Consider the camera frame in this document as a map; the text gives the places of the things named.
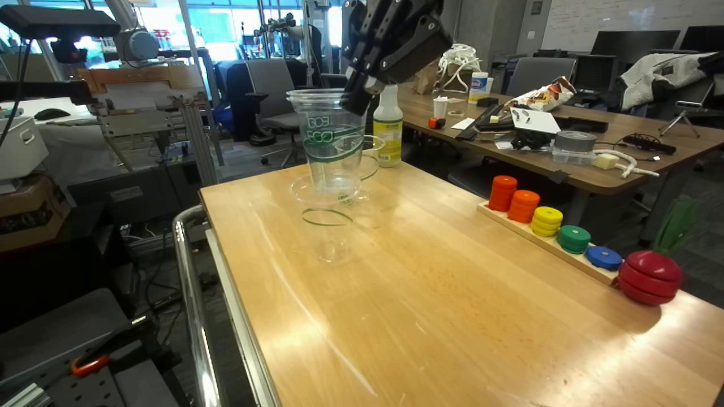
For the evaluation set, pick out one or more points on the grey round lamp head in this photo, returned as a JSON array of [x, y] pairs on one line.
[[138, 43]]

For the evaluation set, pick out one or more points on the yellow disc stack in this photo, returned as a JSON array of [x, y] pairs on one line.
[[546, 219]]

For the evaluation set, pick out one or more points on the grey tape roll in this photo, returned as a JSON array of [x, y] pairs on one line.
[[576, 141]]

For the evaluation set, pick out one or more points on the small orange object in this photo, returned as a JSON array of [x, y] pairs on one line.
[[435, 122]]

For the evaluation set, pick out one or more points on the small white cup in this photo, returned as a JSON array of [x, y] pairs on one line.
[[439, 106]]

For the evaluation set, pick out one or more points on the large red disc stack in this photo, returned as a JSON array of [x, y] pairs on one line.
[[650, 276]]

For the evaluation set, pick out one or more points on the blue disc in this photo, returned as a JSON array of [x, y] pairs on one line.
[[603, 256]]

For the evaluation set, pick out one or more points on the white spray bottle yellow liquid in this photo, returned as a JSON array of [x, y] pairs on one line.
[[391, 132]]

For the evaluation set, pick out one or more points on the white jacket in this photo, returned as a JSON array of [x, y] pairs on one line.
[[664, 70]]

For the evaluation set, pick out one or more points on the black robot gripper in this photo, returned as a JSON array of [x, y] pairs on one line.
[[400, 36]]

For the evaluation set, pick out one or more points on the green plastic object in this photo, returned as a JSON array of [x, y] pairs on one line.
[[677, 224]]

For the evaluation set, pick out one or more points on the brown cardboard box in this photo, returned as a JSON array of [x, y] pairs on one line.
[[31, 210]]

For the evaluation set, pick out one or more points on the grey chair backrest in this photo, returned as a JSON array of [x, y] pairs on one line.
[[532, 74]]

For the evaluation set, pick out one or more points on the brown wooden background desk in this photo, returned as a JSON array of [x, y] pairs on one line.
[[595, 179]]

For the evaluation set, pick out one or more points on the wooden disc base board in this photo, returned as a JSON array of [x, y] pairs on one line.
[[561, 254]]

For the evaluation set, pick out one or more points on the black remote control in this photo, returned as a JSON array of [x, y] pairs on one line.
[[649, 144]]

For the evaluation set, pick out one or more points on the white paper sheet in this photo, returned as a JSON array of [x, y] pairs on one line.
[[534, 121]]

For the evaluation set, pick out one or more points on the red-orange disc stack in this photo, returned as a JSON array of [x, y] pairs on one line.
[[504, 192]]

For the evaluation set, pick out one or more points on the orange disc stack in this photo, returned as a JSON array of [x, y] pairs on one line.
[[523, 207]]

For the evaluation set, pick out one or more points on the white machine housing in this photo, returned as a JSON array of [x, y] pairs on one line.
[[18, 148]]

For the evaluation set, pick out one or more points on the grey metal base plate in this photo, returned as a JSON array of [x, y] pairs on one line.
[[69, 353]]

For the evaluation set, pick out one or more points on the grey office chair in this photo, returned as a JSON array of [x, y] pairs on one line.
[[268, 94]]

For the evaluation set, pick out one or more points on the white jar blue label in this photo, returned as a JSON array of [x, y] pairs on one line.
[[480, 88]]

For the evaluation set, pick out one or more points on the printed snack bag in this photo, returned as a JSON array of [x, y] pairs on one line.
[[546, 95]]

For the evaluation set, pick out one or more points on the green disc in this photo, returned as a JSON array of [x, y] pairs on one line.
[[573, 239]]

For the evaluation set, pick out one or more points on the black computer monitor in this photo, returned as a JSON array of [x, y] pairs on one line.
[[703, 36], [637, 41]]

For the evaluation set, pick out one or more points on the black shelf board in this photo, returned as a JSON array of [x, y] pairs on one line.
[[59, 19]]

